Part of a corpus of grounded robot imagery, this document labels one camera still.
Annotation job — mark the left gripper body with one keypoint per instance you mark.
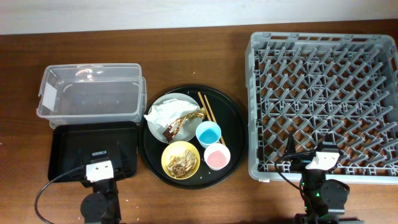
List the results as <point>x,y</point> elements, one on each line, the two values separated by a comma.
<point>119,174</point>

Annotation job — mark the food scraps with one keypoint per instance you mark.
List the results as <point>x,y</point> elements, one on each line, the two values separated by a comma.
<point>182,165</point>

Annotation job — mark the yellow bowl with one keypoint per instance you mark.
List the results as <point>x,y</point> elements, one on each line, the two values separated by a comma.
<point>175,149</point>

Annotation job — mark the brown coffee sachet wrapper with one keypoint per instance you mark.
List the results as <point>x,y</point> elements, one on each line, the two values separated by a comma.
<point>180,124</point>

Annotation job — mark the white napkin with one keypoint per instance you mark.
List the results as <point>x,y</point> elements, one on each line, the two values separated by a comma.
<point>168,111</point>

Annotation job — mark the pink cup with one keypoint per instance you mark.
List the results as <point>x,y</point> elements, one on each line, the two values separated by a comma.
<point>217,156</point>

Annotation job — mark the blue cup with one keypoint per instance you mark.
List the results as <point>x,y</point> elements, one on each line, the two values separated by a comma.
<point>208,133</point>

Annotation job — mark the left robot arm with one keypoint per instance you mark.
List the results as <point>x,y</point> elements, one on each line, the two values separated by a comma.
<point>102,205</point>

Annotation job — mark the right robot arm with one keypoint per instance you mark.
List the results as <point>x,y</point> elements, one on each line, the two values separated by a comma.
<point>324,199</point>

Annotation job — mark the grey dishwasher rack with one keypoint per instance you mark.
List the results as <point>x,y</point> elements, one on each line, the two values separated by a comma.
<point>313,84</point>

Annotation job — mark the black rectangular tray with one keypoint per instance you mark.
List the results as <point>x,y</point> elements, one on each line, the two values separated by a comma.
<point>77,145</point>

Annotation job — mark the grey plate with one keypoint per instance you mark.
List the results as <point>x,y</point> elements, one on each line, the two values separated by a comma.
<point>157,129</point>

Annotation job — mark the round black tray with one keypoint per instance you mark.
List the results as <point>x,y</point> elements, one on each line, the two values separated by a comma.
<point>234,132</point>

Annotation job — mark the clear plastic bin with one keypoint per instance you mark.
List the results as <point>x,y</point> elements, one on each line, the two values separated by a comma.
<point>92,93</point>

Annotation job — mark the right wooden chopstick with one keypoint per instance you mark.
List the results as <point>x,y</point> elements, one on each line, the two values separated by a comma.
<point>213,118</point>

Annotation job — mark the wooden chopstick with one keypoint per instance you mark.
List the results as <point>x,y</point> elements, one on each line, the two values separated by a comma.
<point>204,105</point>
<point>213,118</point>

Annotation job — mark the left wooden chopstick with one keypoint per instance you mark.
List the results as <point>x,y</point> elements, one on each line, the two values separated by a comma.
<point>204,105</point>

